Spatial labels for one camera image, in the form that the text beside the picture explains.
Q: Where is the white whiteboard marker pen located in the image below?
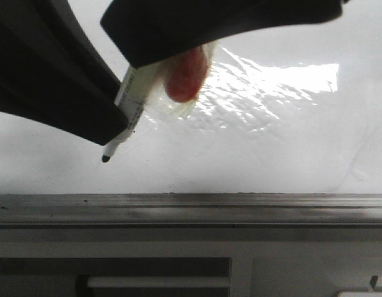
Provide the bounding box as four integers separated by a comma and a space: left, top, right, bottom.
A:
102, 66, 145, 163

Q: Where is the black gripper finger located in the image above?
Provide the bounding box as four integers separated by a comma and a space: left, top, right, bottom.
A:
0, 1, 128, 145
100, 0, 343, 67

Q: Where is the white box at corner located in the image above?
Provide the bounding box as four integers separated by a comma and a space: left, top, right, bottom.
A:
337, 291, 382, 297

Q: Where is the red round magnet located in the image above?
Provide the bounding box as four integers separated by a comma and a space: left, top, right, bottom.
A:
165, 46, 209, 103

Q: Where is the aluminium whiteboard tray ledge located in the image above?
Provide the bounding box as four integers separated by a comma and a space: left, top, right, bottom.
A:
0, 193, 382, 226

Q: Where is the white whiteboard surface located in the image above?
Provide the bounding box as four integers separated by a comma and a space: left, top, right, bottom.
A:
0, 1, 382, 194

